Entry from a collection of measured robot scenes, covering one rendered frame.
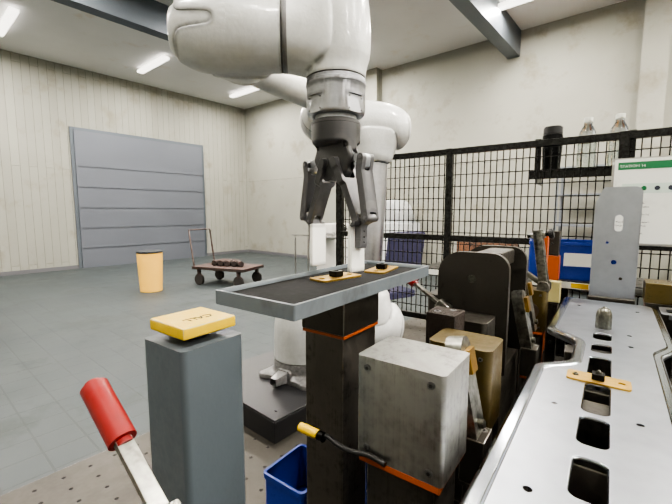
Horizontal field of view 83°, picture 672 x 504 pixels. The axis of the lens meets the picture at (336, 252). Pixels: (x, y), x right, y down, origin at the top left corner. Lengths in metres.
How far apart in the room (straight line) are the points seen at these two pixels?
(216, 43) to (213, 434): 0.48
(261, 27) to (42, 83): 9.82
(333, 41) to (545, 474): 0.57
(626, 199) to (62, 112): 9.96
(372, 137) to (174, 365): 0.88
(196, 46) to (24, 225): 9.40
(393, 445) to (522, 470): 0.13
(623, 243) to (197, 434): 1.29
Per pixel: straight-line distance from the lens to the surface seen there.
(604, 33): 7.77
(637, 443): 0.60
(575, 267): 1.54
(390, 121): 1.14
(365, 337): 0.61
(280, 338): 1.16
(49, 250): 10.03
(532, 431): 0.56
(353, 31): 0.61
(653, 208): 1.72
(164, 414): 0.43
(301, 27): 0.60
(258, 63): 0.61
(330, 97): 0.58
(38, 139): 10.09
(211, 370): 0.40
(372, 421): 0.45
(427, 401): 0.41
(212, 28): 0.61
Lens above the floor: 1.27
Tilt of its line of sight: 6 degrees down
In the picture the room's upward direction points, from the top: straight up
